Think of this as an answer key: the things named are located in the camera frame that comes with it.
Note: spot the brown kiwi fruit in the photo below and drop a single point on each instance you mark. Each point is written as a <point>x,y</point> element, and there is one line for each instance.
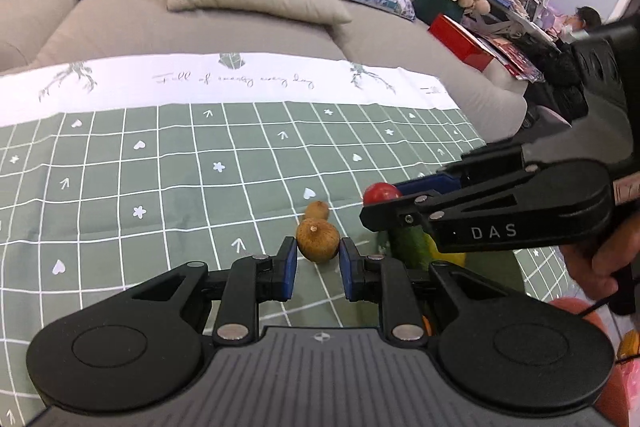
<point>317,242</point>
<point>317,210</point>

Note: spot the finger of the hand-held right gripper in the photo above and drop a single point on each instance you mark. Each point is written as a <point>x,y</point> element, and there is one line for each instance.
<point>400,213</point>
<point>430,186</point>

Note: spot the black chair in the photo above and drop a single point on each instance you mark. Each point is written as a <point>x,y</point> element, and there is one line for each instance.
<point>562,82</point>

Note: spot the beige sofa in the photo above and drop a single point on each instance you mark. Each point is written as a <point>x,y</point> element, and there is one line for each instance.
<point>150,37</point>

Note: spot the green checked tablecloth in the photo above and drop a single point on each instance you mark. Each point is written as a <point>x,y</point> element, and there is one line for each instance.
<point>150,167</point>

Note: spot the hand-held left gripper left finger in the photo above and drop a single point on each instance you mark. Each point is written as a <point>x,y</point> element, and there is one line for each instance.
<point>288,267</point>

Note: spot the red box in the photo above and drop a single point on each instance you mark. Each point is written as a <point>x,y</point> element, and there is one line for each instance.
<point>460,42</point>

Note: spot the red cherry tomato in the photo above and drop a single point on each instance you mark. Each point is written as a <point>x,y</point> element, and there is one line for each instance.
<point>380,193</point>

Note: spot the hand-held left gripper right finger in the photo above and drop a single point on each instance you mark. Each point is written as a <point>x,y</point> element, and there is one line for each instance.
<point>347,269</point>

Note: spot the pile of magazines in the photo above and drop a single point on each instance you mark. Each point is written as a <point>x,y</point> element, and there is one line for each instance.
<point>515,57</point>

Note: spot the dark green bag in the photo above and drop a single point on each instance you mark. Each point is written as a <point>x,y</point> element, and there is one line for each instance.
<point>435,4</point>

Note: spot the person's right hand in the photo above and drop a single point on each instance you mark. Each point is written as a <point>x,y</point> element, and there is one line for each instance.
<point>595,262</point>

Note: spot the green cucumber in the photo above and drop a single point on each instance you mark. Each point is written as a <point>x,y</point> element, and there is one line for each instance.
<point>410,244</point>

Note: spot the green colander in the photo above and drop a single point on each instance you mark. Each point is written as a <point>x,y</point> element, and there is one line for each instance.
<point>492,277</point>

